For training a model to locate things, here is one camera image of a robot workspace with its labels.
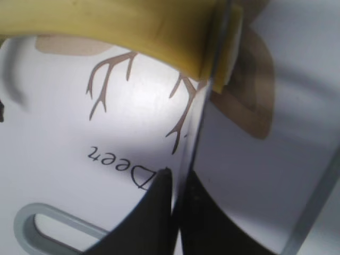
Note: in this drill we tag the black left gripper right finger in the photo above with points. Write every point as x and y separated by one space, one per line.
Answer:
205 229

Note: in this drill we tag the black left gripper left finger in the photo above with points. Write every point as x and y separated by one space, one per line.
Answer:
146 230

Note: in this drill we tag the white handled knife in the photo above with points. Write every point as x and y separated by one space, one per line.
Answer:
269 149

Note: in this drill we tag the yellow banana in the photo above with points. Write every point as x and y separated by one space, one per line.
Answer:
174 32

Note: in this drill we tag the white deer cutting board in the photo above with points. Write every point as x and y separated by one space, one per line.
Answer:
85 128

